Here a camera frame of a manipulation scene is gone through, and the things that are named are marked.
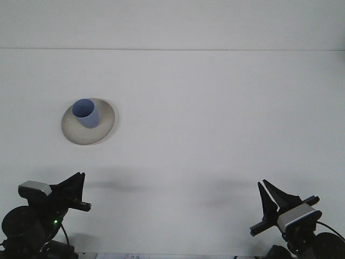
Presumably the pale blue cup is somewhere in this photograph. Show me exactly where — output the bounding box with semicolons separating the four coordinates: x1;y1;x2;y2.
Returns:
71;99;99;130

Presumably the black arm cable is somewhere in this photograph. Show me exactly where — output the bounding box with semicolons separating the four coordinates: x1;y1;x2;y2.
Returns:
315;220;345;241
59;223;70;245

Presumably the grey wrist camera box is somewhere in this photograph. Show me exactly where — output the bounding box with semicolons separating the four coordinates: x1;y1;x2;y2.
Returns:
277;203;323;234
18;181;52;201

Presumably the pale round plate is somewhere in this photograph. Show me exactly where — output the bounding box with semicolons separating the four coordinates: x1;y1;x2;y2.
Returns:
61;98;116;146

